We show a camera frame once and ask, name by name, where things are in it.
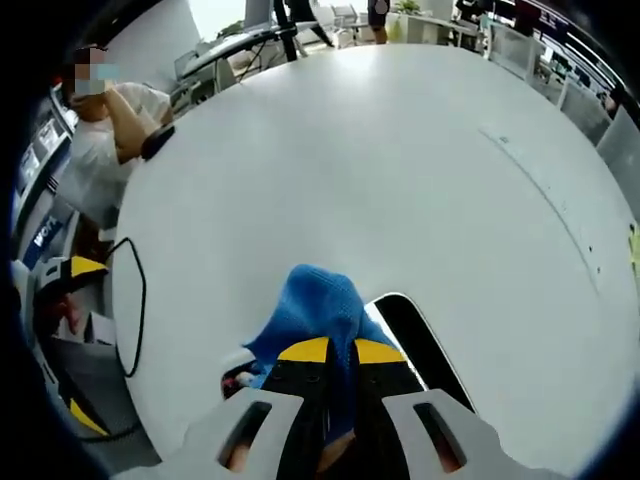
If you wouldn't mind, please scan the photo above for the blue cleaning cloth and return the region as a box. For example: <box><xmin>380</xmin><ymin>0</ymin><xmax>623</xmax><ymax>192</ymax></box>
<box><xmin>241</xmin><ymin>263</ymin><xmax>402</xmax><ymax>454</ymax></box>

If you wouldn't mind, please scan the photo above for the black flat object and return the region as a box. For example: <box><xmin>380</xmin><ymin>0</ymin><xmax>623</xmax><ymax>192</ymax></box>
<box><xmin>140</xmin><ymin>124</ymin><xmax>178</xmax><ymax>162</ymax></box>

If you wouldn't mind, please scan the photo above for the black cable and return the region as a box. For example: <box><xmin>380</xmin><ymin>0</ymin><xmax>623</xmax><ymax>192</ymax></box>
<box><xmin>105</xmin><ymin>236</ymin><xmax>149</xmax><ymax>379</ymax></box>

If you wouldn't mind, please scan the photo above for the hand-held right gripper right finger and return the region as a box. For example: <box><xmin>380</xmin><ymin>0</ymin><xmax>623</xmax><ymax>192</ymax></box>
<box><xmin>352</xmin><ymin>339</ymin><xmax>526</xmax><ymax>480</ymax></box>

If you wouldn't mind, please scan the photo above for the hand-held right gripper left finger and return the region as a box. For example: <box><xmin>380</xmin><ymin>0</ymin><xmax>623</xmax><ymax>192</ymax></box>
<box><xmin>164</xmin><ymin>335</ymin><xmax>331</xmax><ymax>480</ymax></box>

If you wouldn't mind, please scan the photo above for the yellow cloth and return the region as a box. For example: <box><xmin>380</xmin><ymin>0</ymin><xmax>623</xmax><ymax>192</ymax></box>
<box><xmin>626</xmin><ymin>223</ymin><xmax>640</xmax><ymax>282</ymax></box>

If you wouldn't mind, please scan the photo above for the black monitor stand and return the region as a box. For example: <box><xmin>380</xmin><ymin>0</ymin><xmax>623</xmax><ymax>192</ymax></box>
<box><xmin>269</xmin><ymin>0</ymin><xmax>335</xmax><ymax>65</ymax></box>

